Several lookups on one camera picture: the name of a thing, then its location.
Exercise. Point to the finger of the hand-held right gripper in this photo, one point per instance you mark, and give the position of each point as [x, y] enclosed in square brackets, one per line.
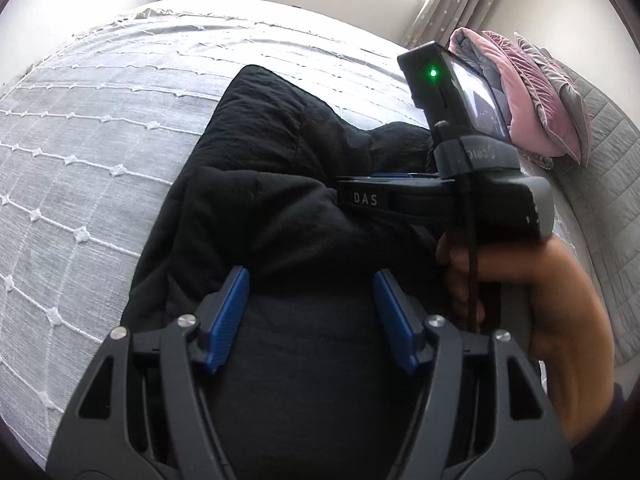
[365, 197]

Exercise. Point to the black jacket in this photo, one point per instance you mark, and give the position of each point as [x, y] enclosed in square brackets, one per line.
[280, 230]

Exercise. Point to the beige curtain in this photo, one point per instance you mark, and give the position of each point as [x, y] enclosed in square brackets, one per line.
[455, 0]

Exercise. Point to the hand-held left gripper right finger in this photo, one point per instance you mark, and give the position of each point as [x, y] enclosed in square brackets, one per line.
[395, 320]

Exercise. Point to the grey quilted headboard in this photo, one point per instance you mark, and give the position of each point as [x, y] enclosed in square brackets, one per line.
[610, 170]

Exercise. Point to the person's right forearm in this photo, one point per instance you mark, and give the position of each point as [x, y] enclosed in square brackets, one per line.
[580, 390]

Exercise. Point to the grey velvet cushion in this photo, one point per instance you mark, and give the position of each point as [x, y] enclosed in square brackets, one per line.
[570, 105]

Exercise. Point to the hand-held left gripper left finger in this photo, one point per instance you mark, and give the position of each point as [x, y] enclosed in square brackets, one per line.
[227, 320]

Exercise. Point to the grey bedspread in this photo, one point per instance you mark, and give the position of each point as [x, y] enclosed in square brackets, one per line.
[100, 160]

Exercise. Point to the pink folded quilt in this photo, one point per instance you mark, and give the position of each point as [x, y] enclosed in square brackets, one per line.
[530, 100]

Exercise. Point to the person's right hand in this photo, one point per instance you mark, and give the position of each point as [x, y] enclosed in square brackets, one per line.
[555, 280]

